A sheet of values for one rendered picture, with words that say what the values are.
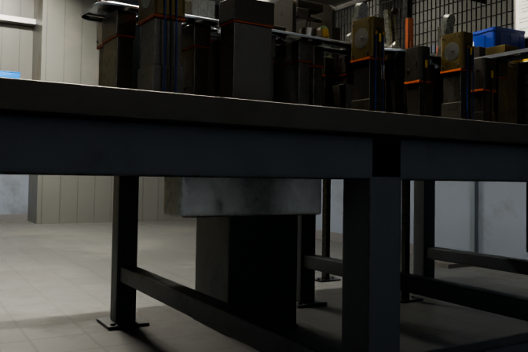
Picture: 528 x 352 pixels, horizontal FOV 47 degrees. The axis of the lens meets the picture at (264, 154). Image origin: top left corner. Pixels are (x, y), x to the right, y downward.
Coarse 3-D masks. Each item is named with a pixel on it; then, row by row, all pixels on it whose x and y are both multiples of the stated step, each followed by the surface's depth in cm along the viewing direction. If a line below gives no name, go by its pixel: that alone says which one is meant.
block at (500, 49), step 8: (488, 48) 219; (496, 48) 216; (504, 48) 213; (512, 48) 215; (512, 64) 216; (512, 72) 216; (512, 80) 216; (512, 88) 216; (512, 96) 215; (512, 104) 215; (512, 112) 215; (512, 120) 215
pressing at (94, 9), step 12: (84, 12) 154; (96, 12) 157; (108, 12) 157; (216, 24) 168; (216, 36) 182; (276, 36) 180; (288, 36) 181; (300, 36) 180; (312, 36) 178; (276, 48) 193; (324, 48) 197; (348, 48) 196; (384, 48) 193; (396, 48) 195; (432, 60) 214
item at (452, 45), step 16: (464, 32) 190; (448, 48) 194; (464, 48) 190; (448, 64) 194; (464, 64) 190; (448, 80) 194; (464, 80) 191; (448, 96) 194; (464, 96) 191; (448, 112) 193; (464, 112) 190
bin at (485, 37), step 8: (480, 32) 235; (488, 32) 231; (496, 32) 229; (504, 32) 231; (512, 32) 232; (520, 32) 234; (480, 40) 235; (488, 40) 231; (496, 40) 229; (504, 40) 231; (512, 40) 232; (520, 40) 234; (520, 48) 234
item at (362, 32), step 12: (360, 24) 177; (372, 24) 174; (360, 36) 176; (372, 36) 173; (360, 48) 177; (372, 48) 173; (360, 60) 176; (372, 60) 174; (384, 60) 176; (360, 72) 177; (372, 72) 174; (360, 84) 177; (372, 84) 174; (360, 96) 177; (372, 96) 174; (360, 108) 176; (372, 108) 174
